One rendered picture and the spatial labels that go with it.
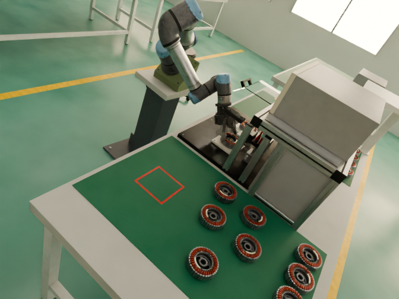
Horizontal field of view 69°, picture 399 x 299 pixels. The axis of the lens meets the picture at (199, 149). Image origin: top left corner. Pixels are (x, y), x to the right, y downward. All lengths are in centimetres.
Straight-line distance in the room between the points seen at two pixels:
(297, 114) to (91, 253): 97
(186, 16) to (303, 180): 92
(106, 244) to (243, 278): 50
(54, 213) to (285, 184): 93
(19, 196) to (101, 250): 118
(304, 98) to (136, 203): 82
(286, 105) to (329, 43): 488
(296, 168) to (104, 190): 80
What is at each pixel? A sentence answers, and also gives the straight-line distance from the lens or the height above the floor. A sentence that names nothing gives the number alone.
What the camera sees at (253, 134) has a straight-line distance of 155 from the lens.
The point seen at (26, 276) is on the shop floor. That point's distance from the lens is 185.
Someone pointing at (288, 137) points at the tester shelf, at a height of 111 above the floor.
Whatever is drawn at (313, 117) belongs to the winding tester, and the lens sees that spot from 132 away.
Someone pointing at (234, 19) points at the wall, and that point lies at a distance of 681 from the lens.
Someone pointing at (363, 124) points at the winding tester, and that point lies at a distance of 130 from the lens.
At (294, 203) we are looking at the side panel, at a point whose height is 86.
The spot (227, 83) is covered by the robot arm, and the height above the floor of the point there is 109.
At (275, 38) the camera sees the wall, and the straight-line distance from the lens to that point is 645.
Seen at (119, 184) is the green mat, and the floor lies 75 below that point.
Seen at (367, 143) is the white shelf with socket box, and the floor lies 83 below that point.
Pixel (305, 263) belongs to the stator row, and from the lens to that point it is 132.
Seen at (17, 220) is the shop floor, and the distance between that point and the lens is 203.
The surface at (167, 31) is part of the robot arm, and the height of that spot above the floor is 122.
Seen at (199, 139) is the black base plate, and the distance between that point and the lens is 159.
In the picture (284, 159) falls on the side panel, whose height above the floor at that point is 101.
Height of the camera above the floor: 165
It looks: 35 degrees down
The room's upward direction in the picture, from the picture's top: 25 degrees clockwise
